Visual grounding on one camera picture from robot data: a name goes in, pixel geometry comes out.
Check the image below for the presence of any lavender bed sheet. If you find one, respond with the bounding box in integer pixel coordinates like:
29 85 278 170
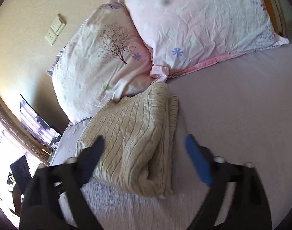
50 43 292 230

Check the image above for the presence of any white wall switch panel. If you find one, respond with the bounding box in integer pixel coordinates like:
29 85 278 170
45 14 66 46

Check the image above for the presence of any rear pink tree-print pillow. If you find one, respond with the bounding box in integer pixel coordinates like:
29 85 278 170
46 0 168 124

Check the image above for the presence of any dark monitor screen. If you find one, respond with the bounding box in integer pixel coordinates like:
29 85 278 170
20 95 62 149

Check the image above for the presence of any window with wooden frame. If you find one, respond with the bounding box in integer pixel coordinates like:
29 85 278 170
0 97 53 221

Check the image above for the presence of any beige cable-knit sweater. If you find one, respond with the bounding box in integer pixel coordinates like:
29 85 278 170
75 82 179 198

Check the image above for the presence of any front pink floral pillow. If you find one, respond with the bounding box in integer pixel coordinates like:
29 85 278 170
117 0 289 78

